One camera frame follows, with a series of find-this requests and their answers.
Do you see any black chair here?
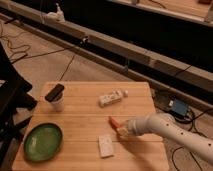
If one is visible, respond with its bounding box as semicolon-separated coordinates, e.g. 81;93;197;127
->
0;43;37;167

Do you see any white object on ledge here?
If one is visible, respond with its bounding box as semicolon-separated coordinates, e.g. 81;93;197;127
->
46;4;65;22

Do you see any black cable right floor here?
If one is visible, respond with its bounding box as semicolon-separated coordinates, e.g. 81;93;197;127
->
158;106;213;171

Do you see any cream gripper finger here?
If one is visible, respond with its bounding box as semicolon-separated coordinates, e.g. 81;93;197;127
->
116;126;129;138

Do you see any green round plate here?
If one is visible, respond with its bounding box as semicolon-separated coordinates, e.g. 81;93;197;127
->
23;123;63;162

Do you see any blue power box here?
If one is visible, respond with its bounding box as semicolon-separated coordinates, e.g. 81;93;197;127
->
169;99;188;117

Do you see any black floor cable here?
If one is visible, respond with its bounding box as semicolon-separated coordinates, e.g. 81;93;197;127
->
0;19;89;83

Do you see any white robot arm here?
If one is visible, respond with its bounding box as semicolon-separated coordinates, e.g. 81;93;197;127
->
117;113;213;165

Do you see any white paper cup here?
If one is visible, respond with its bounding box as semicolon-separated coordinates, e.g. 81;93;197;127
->
51;94;64;112

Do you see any black rectangular device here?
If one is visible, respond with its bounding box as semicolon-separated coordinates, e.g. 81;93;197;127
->
45;84;65;102

